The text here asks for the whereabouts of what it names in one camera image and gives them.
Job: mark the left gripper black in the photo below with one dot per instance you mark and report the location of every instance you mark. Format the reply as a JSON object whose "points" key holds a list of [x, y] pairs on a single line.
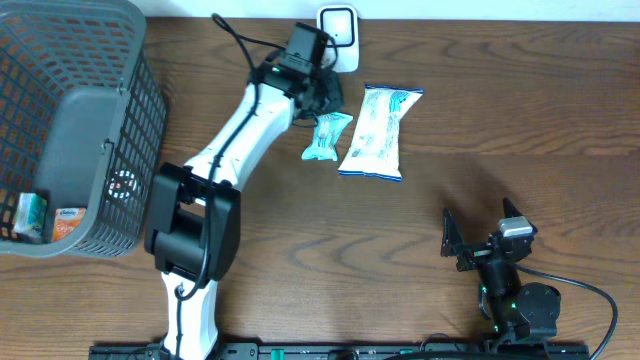
{"points": [[339, 96]]}

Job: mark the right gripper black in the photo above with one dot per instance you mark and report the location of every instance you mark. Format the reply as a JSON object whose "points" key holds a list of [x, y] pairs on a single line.
{"points": [[475, 254]]}

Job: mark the teal small snack packet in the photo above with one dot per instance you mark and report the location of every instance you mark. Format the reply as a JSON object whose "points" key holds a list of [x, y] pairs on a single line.
{"points": [[325, 137]]}

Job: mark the large white snack bag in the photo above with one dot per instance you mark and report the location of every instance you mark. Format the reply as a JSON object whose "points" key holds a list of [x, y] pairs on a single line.
{"points": [[374, 149]]}

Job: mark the orange tissue pack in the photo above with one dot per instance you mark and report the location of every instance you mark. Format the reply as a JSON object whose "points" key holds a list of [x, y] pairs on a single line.
{"points": [[66, 221]]}

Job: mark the green tissue pack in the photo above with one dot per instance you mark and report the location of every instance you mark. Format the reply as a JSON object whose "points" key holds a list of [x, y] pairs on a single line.
{"points": [[30, 217]]}

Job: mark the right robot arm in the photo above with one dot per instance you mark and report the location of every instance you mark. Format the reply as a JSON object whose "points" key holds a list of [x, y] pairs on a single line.
{"points": [[522, 313]]}

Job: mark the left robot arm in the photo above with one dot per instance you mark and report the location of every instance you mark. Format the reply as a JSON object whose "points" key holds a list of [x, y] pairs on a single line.
{"points": [[194, 220]]}

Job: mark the white barcode scanner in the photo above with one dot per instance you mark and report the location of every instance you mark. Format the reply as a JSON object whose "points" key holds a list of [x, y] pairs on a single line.
{"points": [[341, 23]]}

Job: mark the grey plastic mesh basket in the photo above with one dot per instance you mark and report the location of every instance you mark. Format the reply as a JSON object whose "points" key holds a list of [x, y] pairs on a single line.
{"points": [[82, 121]]}

